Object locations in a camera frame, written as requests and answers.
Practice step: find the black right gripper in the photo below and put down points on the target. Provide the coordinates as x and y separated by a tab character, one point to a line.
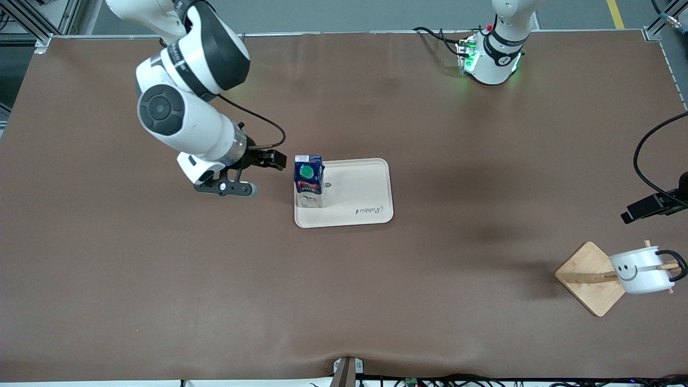
255	156

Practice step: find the beige plastic tray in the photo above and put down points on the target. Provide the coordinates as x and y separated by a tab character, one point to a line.
355	199

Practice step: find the aluminium frame profile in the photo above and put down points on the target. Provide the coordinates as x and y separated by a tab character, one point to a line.
32	21
666	21

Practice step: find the grey metal table bracket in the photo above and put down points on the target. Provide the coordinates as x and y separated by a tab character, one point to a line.
346	371

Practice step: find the wooden cup rack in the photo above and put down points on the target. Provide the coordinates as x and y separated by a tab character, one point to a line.
583	279

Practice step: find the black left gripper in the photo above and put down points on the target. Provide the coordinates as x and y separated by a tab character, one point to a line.
681	189

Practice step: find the blue milk carton green cap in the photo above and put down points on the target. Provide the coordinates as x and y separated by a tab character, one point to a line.
308	180

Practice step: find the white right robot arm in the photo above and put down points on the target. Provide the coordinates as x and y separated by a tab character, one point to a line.
183	113

